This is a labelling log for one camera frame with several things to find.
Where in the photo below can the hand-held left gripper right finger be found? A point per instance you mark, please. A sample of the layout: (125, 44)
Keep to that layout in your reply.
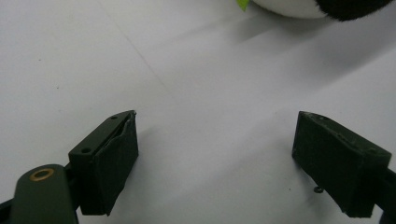
(339, 174)

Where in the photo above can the light blue table mat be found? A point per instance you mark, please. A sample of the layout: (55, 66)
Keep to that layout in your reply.
(202, 77)

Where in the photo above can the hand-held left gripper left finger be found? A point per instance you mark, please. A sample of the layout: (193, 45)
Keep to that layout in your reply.
(106, 174)

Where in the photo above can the black and white panda plush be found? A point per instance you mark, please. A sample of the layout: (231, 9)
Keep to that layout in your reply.
(299, 6)

